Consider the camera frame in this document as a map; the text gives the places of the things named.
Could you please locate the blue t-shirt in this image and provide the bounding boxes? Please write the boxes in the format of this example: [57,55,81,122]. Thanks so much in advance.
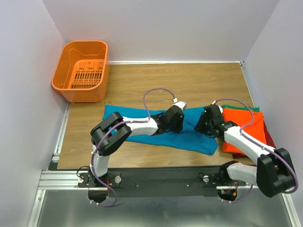
[103,105,218,155]

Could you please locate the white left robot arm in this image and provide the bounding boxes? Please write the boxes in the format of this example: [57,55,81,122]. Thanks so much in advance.
[78,101,187,187]

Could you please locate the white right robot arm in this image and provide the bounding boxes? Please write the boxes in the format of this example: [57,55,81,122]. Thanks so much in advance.
[194,104,299,198]

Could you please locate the orange folded t-shirt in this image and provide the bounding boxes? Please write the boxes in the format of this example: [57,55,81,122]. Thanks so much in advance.
[223,108,267,154]

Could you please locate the green folded t-shirt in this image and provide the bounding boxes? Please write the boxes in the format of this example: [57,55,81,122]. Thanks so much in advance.
[222,105,260,113]

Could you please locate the dark red folded t-shirt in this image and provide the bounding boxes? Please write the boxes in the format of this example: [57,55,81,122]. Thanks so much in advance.
[232,122,276,159]

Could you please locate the orange plastic basket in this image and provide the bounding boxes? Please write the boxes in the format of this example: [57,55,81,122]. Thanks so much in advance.
[52,40,110,103]

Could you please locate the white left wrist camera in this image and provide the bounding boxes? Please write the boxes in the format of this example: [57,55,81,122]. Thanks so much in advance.
[173,98,187,111]

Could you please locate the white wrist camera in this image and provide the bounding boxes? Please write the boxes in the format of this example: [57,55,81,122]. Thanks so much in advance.
[173,98,187,111]
[212,100,223,113]

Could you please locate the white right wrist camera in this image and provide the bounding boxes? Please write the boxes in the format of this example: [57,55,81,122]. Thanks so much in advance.
[212,100,223,113]

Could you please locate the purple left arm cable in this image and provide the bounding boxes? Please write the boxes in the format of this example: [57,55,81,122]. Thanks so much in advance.
[89,88,180,207]

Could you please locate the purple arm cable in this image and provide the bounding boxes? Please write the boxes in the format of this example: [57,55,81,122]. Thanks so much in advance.
[212,98,298,204]
[89,88,180,207]

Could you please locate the black mounting base plate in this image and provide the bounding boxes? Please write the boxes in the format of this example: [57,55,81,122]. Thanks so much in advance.
[78,166,245,198]

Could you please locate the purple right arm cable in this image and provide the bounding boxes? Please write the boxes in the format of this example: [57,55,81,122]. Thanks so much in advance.
[212,98,298,204]

